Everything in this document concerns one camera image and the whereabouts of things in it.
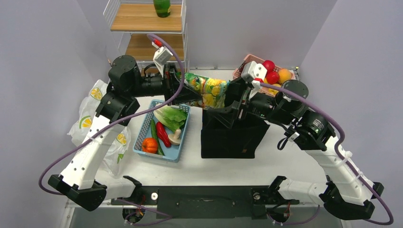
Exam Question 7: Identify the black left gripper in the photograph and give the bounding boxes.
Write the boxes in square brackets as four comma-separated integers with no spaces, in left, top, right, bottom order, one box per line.
[129,64,202,106]

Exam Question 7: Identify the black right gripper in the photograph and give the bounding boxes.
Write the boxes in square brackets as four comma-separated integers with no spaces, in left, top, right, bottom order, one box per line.
[208,76,294,127]

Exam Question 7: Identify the colourful snack bag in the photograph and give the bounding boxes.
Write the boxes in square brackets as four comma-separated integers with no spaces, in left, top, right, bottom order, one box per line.
[185,73,230,110]

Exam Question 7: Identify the black cloth bag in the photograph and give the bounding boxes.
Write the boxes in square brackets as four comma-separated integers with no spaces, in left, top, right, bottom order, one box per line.
[201,110,269,159]

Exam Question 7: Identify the small orange pumpkin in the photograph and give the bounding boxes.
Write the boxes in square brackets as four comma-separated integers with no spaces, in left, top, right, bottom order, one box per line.
[141,137,159,154]

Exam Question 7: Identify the red apple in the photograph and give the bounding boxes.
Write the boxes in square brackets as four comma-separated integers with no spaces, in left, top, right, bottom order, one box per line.
[265,71,279,85]
[262,60,276,73]

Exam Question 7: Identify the orange fruit with leaf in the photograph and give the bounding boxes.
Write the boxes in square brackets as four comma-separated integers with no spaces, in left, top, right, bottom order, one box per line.
[278,68,293,84]

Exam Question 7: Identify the white plastic grocery bag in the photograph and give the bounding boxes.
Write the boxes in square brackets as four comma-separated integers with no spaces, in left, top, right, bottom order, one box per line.
[67,80,131,177]

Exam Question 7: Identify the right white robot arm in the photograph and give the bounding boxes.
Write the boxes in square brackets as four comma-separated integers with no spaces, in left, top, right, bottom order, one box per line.
[201,78,384,221]

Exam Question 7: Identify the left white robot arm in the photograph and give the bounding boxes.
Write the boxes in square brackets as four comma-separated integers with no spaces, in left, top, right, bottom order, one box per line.
[48,55,202,211]

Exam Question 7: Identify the green napa cabbage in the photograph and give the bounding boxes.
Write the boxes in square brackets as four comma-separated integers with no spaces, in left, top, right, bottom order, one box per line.
[153,106,188,132]

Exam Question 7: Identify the red pepper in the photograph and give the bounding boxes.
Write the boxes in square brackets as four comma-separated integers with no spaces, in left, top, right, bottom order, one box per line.
[156,122,172,148]

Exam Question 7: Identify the pink perforated plastic basket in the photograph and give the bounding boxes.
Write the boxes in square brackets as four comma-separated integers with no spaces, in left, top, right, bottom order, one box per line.
[232,54,297,96]

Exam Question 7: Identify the green cucumber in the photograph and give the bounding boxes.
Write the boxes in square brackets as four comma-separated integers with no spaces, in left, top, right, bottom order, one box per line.
[150,118,164,156]

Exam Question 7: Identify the beige mushroom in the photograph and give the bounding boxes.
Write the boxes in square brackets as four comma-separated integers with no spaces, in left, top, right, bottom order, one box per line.
[168,129,182,145]

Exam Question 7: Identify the yellow pear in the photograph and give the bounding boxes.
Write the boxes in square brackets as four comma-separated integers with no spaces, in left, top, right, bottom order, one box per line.
[268,84,281,96]

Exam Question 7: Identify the blue perforated plastic basket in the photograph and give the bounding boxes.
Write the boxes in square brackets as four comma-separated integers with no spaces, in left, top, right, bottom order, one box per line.
[133,99,190,162]

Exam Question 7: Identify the green bottle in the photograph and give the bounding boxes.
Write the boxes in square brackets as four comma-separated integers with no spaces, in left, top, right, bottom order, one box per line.
[153,0,171,18]

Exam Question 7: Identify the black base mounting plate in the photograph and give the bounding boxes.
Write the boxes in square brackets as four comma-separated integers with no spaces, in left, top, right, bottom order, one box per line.
[112,186,299,219]

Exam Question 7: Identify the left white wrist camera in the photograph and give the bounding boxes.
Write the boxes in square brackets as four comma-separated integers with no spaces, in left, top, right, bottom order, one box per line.
[152,39,173,75]

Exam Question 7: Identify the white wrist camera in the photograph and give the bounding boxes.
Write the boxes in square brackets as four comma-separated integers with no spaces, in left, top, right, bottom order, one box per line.
[241,61,267,92]
[152,39,173,75]

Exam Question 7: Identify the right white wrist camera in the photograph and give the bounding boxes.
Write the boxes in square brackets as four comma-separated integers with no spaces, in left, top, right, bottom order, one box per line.
[241,61,267,92]

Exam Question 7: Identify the wooden wire shelf rack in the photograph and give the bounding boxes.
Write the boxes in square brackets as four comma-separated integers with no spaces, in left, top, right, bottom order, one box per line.
[103,0,190,69]

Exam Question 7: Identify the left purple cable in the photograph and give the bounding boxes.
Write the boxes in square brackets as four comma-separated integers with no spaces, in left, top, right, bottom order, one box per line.
[38,33,185,227]

